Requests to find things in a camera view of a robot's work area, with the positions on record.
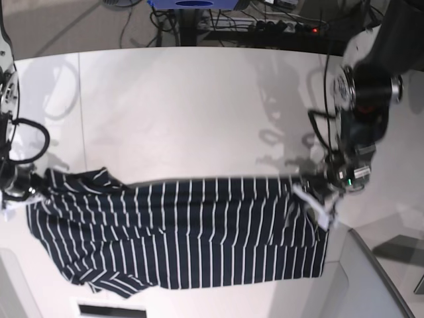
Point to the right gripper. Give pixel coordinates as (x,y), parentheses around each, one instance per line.
(20,187)

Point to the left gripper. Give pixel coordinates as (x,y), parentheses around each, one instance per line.
(339,174)

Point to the navy white striped t-shirt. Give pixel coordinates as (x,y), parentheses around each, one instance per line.
(177,235)

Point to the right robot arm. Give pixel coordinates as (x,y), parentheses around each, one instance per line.
(10,107)

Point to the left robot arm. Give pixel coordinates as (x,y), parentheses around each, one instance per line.
(368,82)

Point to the grey partition panel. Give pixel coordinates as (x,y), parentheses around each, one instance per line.
(356,285)

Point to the white slotted box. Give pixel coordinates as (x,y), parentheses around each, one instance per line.
(85,308)

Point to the red lit power strip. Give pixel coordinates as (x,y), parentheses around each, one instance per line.
(274,27)

